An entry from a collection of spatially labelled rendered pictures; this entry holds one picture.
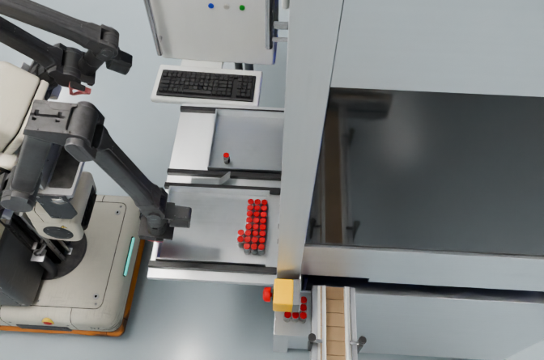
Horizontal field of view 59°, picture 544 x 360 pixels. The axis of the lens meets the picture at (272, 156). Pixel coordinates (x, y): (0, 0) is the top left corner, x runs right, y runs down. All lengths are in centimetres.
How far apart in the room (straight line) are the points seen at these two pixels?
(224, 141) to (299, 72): 112
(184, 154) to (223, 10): 58
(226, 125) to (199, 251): 51
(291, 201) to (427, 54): 46
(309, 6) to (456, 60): 22
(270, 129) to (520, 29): 125
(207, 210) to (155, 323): 95
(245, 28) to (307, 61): 133
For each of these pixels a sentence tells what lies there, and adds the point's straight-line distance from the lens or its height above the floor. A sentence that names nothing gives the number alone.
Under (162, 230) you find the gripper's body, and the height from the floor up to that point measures 102.
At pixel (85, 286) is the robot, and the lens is 231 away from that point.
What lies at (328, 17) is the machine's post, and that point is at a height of 193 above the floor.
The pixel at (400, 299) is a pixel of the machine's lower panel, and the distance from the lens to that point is 161.
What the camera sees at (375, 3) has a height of 195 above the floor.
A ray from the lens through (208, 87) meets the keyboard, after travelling 203.
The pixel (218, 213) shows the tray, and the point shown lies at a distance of 164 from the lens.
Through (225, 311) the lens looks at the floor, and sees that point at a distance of 244.
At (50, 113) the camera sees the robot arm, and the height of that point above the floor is 157.
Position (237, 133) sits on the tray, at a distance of 181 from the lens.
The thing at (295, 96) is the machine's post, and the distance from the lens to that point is 74.
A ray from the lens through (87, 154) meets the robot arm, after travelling 107.
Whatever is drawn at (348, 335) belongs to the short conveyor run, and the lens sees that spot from 142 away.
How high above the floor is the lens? 234
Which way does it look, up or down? 56 degrees down
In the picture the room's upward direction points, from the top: 1 degrees clockwise
